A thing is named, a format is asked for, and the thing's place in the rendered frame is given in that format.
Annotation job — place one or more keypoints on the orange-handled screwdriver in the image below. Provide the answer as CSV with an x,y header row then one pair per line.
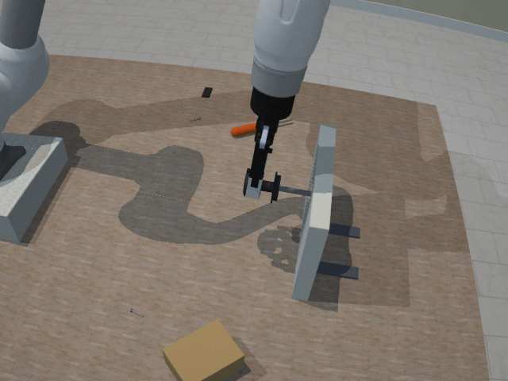
x,y
246,129

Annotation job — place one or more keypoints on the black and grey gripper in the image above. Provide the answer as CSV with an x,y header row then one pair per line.
x,y
269,110

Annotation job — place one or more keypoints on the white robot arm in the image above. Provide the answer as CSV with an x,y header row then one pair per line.
x,y
286,33

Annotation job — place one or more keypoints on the black flat rectangular plate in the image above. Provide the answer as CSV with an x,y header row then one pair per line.
x,y
207,91

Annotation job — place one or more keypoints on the tan cardboard box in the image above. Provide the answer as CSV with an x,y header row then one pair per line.
x,y
208,354

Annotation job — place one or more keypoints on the black door knob with metal spindle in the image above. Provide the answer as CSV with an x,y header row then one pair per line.
x,y
274,188

